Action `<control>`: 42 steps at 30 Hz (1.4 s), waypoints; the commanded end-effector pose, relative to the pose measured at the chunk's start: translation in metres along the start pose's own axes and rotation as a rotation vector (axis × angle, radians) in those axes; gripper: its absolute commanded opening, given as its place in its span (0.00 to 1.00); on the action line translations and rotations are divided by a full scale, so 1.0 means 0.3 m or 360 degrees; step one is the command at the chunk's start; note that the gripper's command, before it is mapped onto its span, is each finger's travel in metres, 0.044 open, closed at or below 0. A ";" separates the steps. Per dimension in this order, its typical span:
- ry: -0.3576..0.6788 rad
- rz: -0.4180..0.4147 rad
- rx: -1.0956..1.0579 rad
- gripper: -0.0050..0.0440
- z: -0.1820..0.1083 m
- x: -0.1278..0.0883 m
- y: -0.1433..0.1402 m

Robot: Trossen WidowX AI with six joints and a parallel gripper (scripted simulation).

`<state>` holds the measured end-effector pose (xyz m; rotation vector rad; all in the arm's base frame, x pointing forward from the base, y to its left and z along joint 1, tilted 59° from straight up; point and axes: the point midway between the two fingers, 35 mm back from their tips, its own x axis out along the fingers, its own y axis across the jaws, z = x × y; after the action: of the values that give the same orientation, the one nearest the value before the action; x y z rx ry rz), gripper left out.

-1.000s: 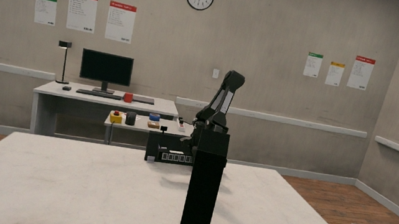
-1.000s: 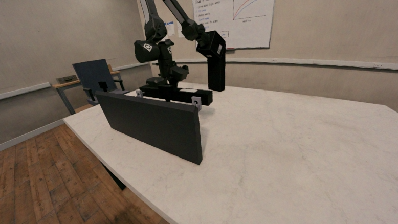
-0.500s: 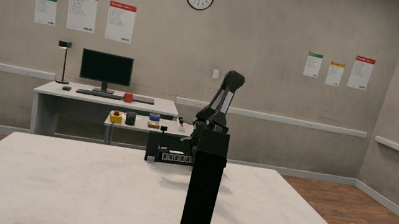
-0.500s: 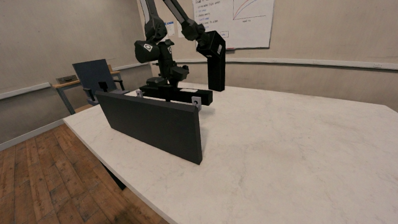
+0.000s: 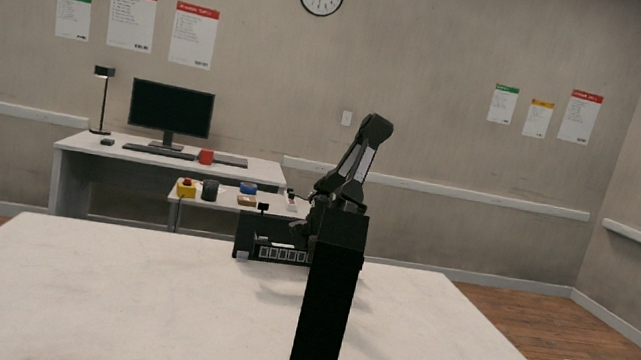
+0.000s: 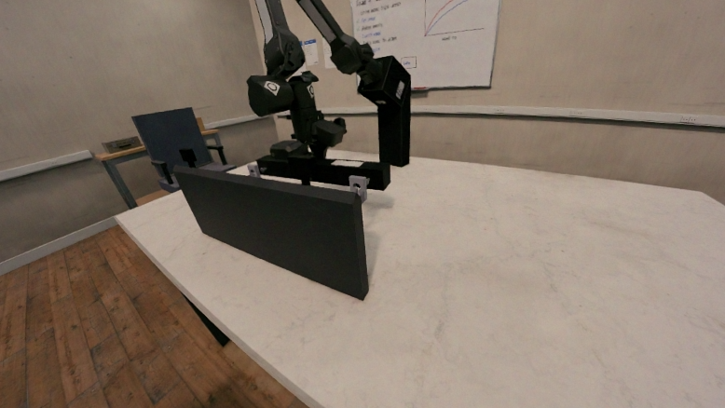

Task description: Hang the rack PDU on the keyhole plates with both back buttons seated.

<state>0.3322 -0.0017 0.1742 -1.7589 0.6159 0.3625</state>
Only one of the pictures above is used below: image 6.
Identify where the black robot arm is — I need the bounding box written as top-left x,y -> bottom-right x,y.
246,0 -> 383,147

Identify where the dark grey flat rectangular panel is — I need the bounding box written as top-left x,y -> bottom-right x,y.
172,165 -> 369,301

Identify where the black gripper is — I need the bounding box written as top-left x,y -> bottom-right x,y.
269,105 -> 329,160

